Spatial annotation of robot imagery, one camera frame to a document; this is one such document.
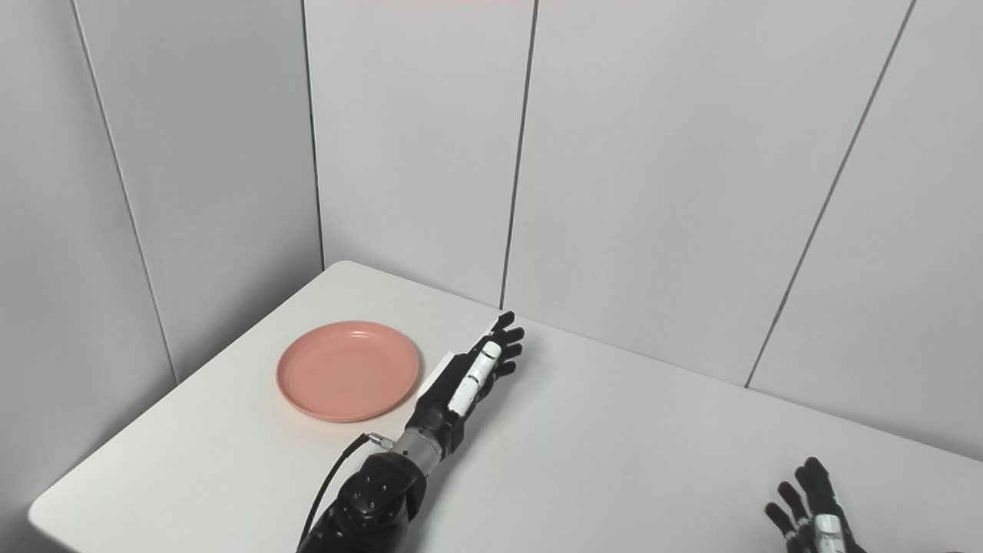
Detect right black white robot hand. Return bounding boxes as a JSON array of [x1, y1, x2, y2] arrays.
[[764, 457, 869, 553]]

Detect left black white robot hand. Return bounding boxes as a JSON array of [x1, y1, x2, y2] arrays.
[[404, 311, 526, 457]]

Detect pink round plate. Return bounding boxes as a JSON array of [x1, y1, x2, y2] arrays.
[[276, 320, 422, 423]]

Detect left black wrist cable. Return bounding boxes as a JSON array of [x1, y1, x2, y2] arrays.
[[298, 432, 396, 549]]

